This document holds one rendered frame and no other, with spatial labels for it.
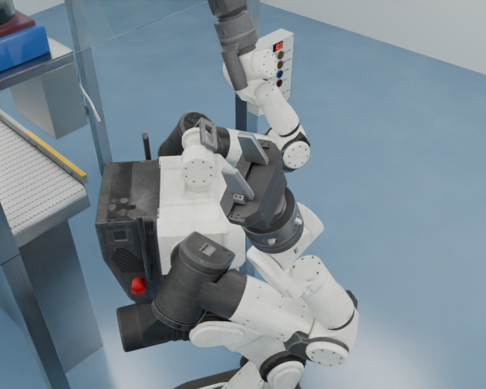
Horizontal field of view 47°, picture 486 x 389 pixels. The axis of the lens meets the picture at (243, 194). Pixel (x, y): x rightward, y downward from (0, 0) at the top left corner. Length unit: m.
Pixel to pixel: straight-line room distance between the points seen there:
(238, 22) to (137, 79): 2.97
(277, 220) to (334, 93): 3.30
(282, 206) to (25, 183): 1.21
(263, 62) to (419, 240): 1.87
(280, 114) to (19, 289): 0.90
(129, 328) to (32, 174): 0.67
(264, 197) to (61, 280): 1.50
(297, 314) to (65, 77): 0.89
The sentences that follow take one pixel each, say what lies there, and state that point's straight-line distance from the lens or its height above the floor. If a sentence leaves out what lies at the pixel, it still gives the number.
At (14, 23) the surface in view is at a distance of 1.39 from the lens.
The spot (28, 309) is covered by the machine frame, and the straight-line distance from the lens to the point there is 1.84.
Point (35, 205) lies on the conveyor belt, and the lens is 1.77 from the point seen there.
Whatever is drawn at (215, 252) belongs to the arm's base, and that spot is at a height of 1.29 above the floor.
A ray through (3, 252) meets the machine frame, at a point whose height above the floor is 0.94.
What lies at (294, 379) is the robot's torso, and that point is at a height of 0.58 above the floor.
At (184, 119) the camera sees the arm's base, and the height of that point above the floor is 1.32.
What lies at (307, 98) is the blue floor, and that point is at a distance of 3.98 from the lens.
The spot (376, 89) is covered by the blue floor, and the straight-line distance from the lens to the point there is 4.17.
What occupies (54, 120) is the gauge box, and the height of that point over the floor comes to 1.21.
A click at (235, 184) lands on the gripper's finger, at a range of 0.70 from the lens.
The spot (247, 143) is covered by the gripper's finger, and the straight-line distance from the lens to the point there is 0.72.
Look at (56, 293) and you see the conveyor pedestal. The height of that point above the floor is 0.45.
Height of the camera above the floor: 2.06
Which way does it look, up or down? 41 degrees down
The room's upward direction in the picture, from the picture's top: straight up
